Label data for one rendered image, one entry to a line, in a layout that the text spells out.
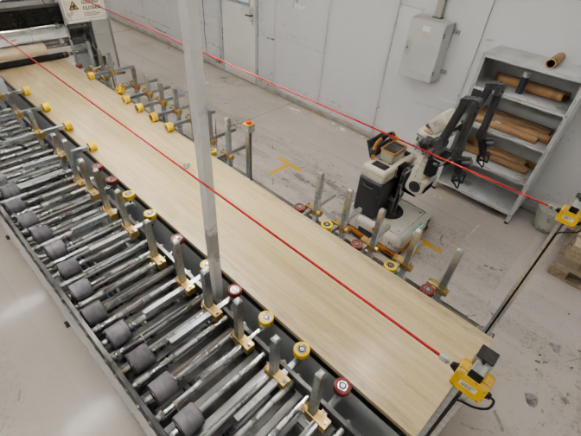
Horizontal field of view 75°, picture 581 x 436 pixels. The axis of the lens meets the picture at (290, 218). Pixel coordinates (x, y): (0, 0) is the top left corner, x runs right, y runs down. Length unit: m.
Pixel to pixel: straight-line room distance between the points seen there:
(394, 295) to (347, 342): 0.43
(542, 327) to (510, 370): 0.59
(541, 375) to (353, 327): 1.83
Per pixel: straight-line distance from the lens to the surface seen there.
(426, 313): 2.22
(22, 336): 3.49
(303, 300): 2.10
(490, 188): 4.94
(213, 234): 1.92
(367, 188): 3.50
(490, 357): 1.01
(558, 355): 3.73
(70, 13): 5.46
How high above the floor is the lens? 2.57
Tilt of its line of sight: 41 degrees down
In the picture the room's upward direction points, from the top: 5 degrees clockwise
